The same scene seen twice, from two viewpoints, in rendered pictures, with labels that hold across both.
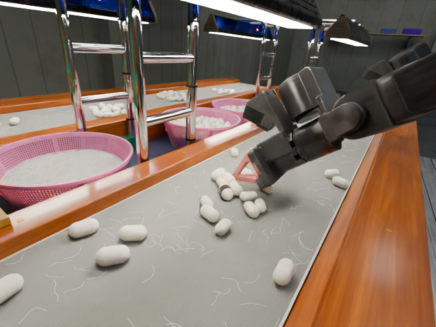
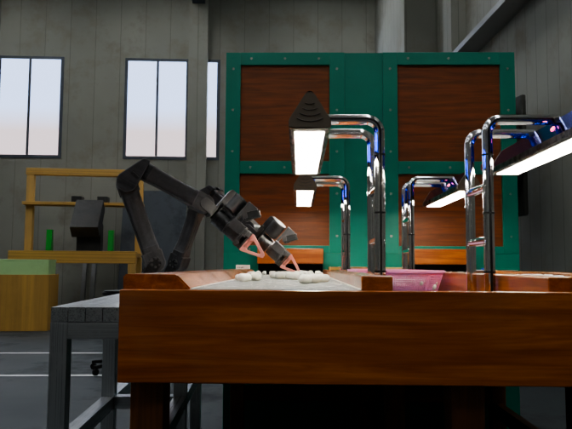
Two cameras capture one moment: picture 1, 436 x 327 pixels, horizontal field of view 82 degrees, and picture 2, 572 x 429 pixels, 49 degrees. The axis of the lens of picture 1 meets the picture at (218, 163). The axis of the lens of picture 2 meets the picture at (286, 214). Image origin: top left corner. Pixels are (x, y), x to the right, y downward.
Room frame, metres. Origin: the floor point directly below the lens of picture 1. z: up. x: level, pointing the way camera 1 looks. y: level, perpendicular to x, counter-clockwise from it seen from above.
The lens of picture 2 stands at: (2.47, -1.39, 0.78)
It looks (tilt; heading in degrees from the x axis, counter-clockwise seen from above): 5 degrees up; 148
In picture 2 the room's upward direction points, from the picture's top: straight up
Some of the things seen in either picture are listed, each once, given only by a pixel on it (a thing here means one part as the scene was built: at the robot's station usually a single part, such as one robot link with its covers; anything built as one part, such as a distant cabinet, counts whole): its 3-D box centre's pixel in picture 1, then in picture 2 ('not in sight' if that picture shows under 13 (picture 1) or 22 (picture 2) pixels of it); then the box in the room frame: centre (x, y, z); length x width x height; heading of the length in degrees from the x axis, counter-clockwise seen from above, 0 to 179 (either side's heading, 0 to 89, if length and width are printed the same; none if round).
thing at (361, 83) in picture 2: not in sight; (363, 161); (-0.01, 0.66, 1.32); 1.36 x 0.55 x 0.95; 56
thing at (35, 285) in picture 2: not in sight; (72, 243); (-5.93, 0.68, 1.06); 1.64 x 1.46 x 2.12; 61
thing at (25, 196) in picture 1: (68, 173); not in sight; (0.45, 0.31, 0.72); 0.27 x 0.27 x 0.10
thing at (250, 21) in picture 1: (253, 65); (513, 216); (1.52, -0.16, 0.90); 0.20 x 0.19 x 0.45; 146
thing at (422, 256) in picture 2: not in sight; (439, 256); (0.42, 0.75, 0.83); 0.30 x 0.06 x 0.07; 56
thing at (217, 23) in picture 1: (244, 29); (545, 141); (1.56, -0.09, 1.08); 0.62 x 0.08 x 0.07; 146
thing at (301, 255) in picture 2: not in sight; (290, 255); (0.04, 0.18, 0.83); 0.30 x 0.06 x 0.07; 56
